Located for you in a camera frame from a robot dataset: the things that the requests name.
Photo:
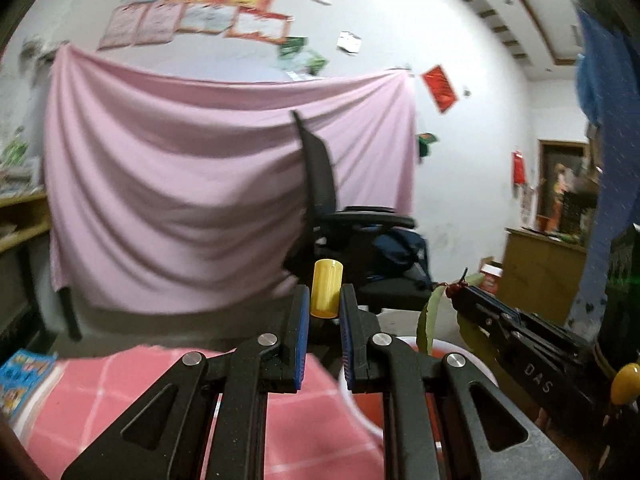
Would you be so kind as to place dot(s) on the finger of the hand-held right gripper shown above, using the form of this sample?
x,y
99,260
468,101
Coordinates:
x,y
480,327
487,300

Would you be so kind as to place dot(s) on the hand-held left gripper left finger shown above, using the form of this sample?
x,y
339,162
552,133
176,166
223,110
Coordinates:
x,y
300,345

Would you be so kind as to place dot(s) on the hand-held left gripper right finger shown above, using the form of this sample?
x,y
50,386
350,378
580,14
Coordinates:
x,y
347,345

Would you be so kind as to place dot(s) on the green leaf twig red stem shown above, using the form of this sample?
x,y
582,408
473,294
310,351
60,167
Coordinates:
x,y
431,317

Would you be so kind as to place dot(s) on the yellow plastic cylinder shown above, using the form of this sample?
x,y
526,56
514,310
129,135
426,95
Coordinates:
x,y
326,287

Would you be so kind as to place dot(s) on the white and red carton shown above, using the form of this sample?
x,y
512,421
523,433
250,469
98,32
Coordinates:
x,y
491,275

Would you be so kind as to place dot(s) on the wooden cabinet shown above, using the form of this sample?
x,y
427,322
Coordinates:
x,y
540,275

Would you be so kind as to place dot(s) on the dark blue backpack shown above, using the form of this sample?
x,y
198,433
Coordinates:
x,y
400,250

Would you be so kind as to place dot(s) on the red hanging packet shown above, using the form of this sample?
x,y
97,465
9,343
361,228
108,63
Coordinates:
x,y
519,167

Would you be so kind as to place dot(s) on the black office chair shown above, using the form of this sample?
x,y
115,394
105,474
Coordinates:
x,y
317,170

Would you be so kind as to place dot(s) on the blue dotted printed curtain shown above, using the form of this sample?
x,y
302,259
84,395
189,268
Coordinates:
x,y
610,160

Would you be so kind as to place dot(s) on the pink hanging bedsheet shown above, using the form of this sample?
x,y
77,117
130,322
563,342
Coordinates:
x,y
175,175

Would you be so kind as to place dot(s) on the pink checked tablecloth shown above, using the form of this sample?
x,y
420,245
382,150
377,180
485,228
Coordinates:
x,y
90,410

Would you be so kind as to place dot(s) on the blue cover book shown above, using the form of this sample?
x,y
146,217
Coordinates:
x,y
25,380

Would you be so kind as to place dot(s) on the green plant photo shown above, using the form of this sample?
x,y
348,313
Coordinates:
x,y
291,46
314,62

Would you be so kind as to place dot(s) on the black and white sticker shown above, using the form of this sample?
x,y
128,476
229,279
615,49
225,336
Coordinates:
x,y
348,42

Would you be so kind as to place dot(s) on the wooden desk with shelves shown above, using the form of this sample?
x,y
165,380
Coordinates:
x,y
25,232

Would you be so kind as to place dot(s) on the stack of books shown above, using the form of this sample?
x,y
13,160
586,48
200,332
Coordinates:
x,y
20,177

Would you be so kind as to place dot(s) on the wooden door frame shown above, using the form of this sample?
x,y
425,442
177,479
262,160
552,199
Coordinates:
x,y
545,185

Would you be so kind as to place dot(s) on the red diamond wall paper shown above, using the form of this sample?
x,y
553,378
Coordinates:
x,y
440,89

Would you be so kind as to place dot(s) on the group of wall certificates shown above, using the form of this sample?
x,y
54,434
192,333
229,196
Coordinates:
x,y
200,0

